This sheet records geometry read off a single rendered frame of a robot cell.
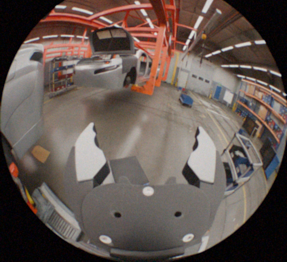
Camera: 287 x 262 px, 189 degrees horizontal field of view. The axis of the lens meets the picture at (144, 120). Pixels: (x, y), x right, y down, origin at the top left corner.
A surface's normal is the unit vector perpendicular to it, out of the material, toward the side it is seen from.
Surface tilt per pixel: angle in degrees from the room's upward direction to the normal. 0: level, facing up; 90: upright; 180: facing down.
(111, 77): 91
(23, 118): 90
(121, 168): 0
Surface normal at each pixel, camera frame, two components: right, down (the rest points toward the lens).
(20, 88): 0.95, 0.28
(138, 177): 0.17, -0.85
